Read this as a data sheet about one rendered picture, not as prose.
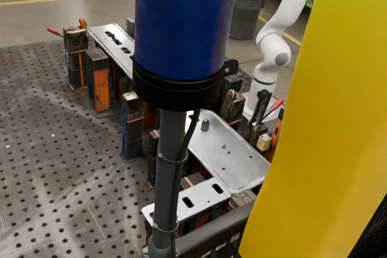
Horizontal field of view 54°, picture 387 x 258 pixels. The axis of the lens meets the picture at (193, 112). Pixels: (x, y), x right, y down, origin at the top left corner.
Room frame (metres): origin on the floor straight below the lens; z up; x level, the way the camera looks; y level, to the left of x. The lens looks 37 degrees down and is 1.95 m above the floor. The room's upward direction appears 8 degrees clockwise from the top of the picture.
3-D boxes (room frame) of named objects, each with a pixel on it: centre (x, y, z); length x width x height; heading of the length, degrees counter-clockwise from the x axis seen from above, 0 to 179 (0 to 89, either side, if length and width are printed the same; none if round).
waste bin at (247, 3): (4.39, -0.41, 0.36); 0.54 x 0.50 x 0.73; 124
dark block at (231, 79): (1.41, -0.15, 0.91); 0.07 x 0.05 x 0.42; 129
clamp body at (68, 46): (1.80, 0.67, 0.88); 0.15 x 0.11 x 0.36; 129
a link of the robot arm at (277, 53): (1.64, -0.34, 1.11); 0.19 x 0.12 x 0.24; 16
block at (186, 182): (0.91, -0.03, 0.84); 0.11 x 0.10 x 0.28; 129
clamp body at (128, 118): (1.30, 0.26, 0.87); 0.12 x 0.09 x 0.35; 129
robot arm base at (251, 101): (1.67, -0.33, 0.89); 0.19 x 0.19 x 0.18
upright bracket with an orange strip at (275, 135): (1.11, -0.32, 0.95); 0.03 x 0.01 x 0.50; 39
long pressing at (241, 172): (1.46, 0.18, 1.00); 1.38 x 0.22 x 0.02; 39
